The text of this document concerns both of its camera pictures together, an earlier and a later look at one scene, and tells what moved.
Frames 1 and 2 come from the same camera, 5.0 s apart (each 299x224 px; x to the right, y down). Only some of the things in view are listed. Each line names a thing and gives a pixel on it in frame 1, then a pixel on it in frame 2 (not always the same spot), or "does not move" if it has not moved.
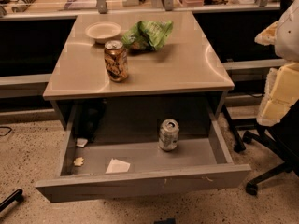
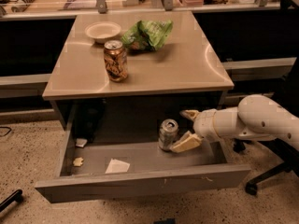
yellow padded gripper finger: [268, 35] to [190, 114]
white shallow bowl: [102, 31] does not move
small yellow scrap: [78, 161] does not move
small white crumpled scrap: [81, 142] does not move
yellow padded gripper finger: [280, 91] to [187, 142]
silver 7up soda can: [169, 134] does not move
